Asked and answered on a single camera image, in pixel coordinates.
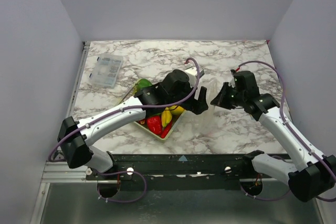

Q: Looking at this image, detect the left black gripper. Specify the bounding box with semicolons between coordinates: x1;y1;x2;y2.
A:
166;81;208;114

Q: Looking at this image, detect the clear zip top bag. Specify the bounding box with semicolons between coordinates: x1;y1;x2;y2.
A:
191;76;218;136

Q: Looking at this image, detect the yellow lemon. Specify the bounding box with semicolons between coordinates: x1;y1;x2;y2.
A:
169;105;185;116

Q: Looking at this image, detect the yellow banana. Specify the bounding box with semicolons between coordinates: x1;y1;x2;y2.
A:
161;108;172;127

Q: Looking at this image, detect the green bell pepper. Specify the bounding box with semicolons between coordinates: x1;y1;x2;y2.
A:
134;79;152;94

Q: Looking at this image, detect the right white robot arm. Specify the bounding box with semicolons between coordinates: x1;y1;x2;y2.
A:
211;70;335;202

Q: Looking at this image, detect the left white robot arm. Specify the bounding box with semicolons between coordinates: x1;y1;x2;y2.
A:
57;67;208;179

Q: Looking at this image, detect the red chili pepper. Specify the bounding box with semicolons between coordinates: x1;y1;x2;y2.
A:
160;121;173;138

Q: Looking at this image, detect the red bell pepper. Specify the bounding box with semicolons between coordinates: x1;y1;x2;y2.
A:
146;115;162;135

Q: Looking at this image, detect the pale green plastic basket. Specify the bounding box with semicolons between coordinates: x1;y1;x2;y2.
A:
117;79;185;142

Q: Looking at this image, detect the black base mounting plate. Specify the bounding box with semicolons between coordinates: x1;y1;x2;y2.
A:
54;153;289;192

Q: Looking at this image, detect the clear plastic parts box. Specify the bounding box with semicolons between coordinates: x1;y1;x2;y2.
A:
89;53;123;88

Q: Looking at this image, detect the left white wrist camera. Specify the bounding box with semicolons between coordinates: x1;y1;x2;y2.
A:
184;67;198;85

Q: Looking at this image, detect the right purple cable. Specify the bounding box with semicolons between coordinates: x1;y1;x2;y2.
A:
230;60;336;202

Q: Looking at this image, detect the aluminium extrusion rail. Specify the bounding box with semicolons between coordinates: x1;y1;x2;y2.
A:
40;162;97;183

